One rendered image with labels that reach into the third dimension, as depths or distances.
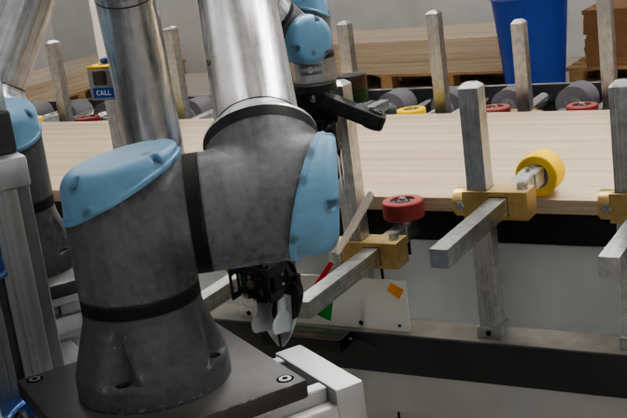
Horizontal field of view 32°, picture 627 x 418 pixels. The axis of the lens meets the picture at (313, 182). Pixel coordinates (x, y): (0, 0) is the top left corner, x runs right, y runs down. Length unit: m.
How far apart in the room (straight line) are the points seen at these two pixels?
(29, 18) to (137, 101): 0.28
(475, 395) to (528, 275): 0.26
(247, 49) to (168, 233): 0.22
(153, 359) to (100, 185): 0.17
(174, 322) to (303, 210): 0.16
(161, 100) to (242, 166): 0.42
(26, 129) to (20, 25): 0.20
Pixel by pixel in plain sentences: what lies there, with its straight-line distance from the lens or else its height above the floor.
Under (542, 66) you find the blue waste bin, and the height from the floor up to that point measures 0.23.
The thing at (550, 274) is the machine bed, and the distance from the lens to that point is 2.11.
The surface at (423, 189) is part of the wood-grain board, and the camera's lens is 2.16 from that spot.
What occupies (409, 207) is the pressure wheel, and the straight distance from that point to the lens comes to 2.05.
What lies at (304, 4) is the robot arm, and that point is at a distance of 1.80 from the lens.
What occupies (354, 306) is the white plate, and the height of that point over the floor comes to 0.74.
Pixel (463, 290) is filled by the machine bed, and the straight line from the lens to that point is 2.18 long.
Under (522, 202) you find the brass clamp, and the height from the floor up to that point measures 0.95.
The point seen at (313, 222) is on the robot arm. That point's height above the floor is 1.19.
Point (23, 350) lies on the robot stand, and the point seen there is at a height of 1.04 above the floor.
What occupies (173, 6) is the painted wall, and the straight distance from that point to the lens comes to 11.15.
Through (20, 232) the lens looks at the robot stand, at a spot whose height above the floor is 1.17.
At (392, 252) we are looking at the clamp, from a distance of 1.95.
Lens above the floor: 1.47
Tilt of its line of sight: 14 degrees down
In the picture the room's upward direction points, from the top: 7 degrees counter-clockwise
